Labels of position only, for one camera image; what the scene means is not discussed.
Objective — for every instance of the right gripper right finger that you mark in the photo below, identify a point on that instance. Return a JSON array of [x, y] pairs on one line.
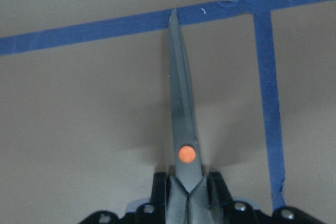
[[240, 211]]

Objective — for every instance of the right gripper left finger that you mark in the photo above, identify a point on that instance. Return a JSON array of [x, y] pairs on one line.
[[151, 211]]

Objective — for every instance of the grey scissors with red handles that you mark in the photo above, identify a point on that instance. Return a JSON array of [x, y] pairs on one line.
[[188, 197]]

